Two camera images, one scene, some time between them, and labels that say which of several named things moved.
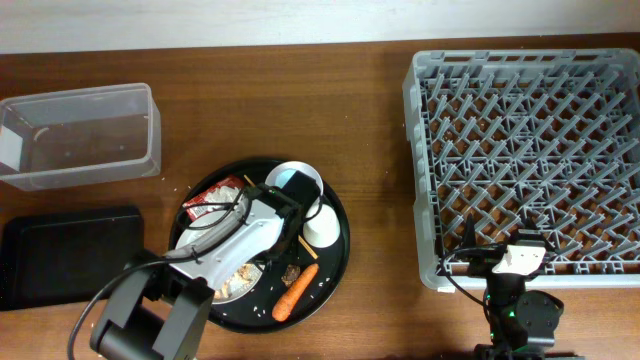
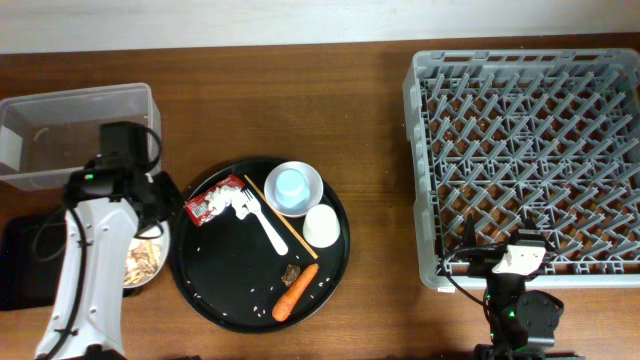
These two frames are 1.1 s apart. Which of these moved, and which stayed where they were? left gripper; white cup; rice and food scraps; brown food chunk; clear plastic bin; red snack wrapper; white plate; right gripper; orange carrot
Moved: white plate; left gripper; rice and food scraps
Stayed: orange carrot; red snack wrapper; clear plastic bin; white cup; right gripper; brown food chunk
